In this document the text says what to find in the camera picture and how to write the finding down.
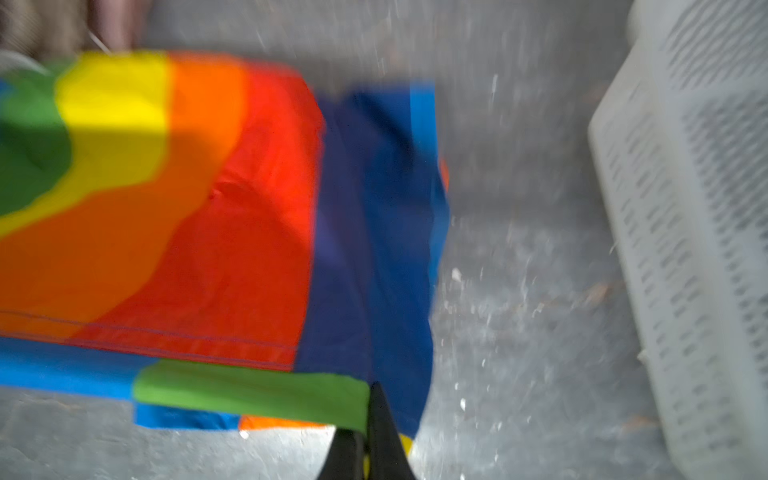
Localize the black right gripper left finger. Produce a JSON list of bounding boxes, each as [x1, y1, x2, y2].
[[316, 428, 365, 480]]

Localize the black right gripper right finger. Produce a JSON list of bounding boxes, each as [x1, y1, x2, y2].
[[367, 382, 416, 480]]

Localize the multicolour orange blue shorts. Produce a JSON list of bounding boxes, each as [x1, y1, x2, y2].
[[1, 51, 450, 440]]

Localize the beige shorts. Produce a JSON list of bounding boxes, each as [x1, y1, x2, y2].
[[1, 0, 88, 59]]

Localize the pink drawstring shorts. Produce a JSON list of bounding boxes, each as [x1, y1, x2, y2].
[[88, 0, 152, 51]]

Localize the white plastic laundry basket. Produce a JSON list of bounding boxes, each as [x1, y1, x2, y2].
[[588, 1, 767, 479]]

